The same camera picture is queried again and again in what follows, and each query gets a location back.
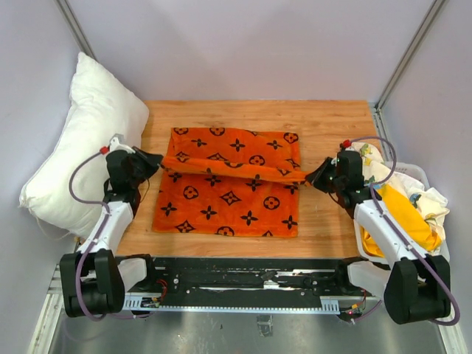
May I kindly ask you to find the left aluminium frame post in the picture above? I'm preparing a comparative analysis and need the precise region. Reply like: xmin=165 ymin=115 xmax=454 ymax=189
xmin=54 ymin=0 xmax=96 ymax=59

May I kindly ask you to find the right aluminium frame post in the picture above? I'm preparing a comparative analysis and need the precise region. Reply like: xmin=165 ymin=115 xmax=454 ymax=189
xmin=374 ymin=0 xmax=448 ymax=111

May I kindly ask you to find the white cartoon print cloth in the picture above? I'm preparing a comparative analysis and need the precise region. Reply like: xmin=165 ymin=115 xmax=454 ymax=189
xmin=348 ymin=142 xmax=449 ymax=241

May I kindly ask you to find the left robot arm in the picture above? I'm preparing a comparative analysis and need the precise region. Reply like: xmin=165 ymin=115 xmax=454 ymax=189
xmin=59 ymin=146 xmax=163 ymax=321

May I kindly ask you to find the aluminium frame post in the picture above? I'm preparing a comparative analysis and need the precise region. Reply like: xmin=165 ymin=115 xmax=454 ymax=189
xmin=54 ymin=0 xmax=96 ymax=59
xmin=374 ymin=0 xmax=448 ymax=111

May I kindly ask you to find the white plastic laundry basket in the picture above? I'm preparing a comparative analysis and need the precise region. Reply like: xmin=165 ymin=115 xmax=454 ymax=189
xmin=354 ymin=162 xmax=450 ymax=264

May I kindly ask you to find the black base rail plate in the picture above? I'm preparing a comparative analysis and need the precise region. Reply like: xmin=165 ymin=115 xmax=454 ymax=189
xmin=126 ymin=257 xmax=371 ymax=310

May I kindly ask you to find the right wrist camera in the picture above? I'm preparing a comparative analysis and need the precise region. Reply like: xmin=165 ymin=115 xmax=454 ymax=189
xmin=339 ymin=139 xmax=352 ymax=150

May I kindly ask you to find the grey slotted cable duct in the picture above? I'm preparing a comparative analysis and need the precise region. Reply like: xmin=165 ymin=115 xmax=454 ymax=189
xmin=123 ymin=293 xmax=341 ymax=315

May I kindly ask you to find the white pillow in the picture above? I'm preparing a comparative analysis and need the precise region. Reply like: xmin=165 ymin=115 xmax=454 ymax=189
xmin=19 ymin=52 xmax=149 ymax=237

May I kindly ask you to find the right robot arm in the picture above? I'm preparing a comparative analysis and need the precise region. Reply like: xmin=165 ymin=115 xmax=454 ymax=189
xmin=305 ymin=150 xmax=456 ymax=325

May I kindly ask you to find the yellow cloth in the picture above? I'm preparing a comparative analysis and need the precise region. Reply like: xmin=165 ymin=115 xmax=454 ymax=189
xmin=376 ymin=184 xmax=442 ymax=251

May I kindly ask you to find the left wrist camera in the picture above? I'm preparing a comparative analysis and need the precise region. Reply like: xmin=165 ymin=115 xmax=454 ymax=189
xmin=108 ymin=133 xmax=135 ymax=154

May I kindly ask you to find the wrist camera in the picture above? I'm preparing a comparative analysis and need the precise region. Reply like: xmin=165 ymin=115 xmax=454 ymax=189
xmin=339 ymin=139 xmax=352 ymax=150
xmin=108 ymin=133 xmax=135 ymax=154

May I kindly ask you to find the orange patterned pillowcase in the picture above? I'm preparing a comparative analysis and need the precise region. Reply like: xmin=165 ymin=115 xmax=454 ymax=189
xmin=152 ymin=128 xmax=306 ymax=238

